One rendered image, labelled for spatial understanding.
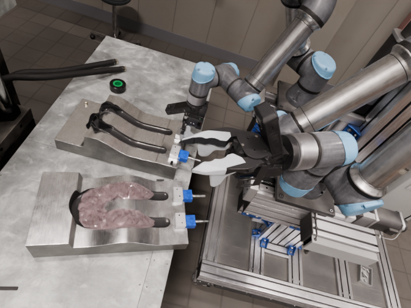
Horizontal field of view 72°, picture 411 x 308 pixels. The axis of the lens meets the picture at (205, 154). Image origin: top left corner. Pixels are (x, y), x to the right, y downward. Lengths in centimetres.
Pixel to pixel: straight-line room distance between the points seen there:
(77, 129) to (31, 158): 21
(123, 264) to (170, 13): 282
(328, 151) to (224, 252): 129
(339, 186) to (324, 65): 59
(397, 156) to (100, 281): 93
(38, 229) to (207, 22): 279
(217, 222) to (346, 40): 242
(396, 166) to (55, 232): 97
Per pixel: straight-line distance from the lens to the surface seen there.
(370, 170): 87
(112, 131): 121
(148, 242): 102
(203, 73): 99
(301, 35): 101
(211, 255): 174
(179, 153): 118
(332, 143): 61
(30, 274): 110
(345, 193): 92
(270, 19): 329
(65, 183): 109
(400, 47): 78
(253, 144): 52
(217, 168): 46
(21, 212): 119
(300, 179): 67
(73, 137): 127
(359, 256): 124
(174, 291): 189
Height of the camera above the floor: 183
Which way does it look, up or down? 50 degrees down
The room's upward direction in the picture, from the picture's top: 21 degrees clockwise
